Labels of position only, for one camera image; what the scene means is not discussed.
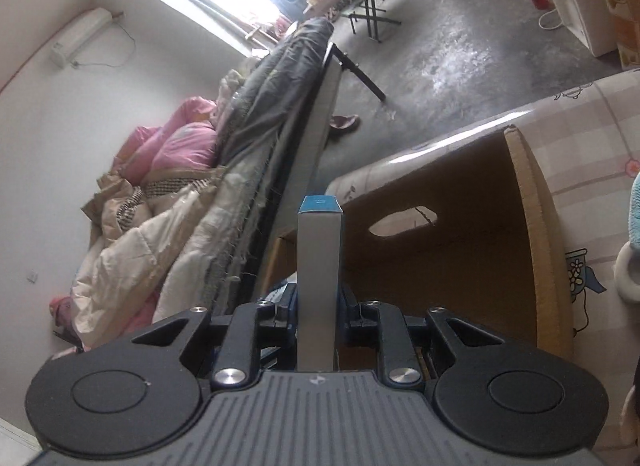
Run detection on bed with grey mattress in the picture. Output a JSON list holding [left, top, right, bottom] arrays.
[[199, 17, 388, 317]]

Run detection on pink white plush toy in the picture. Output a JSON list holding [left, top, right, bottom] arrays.
[[614, 241, 639, 304]]

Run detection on white air conditioner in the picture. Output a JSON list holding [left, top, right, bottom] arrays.
[[50, 7, 113, 68]]

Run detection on grey blue box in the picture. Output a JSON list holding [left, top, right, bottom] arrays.
[[296, 195, 344, 373]]

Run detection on folding stool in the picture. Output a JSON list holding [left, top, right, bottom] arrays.
[[343, 0, 402, 43]]

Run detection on brown cardboard box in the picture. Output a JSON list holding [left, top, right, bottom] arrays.
[[255, 123, 576, 372]]

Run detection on dark slipper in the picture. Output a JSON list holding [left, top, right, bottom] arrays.
[[329, 114, 360, 137]]

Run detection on teal knitted cloth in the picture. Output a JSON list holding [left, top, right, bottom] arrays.
[[628, 174, 640, 251]]

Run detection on pink quilt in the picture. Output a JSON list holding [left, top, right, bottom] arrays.
[[111, 96, 217, 185]]

